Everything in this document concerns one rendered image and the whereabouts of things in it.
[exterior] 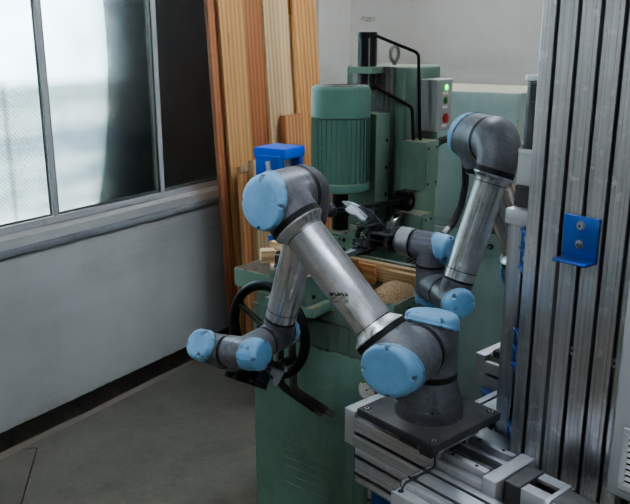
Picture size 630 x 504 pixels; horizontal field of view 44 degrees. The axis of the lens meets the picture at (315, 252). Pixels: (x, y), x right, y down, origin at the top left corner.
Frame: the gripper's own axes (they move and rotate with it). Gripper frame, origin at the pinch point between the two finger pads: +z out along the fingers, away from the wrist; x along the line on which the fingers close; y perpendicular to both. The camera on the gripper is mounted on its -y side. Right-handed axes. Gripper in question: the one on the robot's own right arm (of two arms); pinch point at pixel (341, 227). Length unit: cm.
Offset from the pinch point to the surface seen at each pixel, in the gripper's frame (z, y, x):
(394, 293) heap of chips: -16.1, -3.9, 16.7
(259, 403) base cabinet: 32, -3, 64
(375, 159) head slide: 5.5, -23.9, -16.9
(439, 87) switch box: -5, -42, -39
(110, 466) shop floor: 102, 2, 110
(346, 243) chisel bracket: 8.7, -15.3, 8.4
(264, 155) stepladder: 90, -70, -7
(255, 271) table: 33.0, -1.4, 19.3
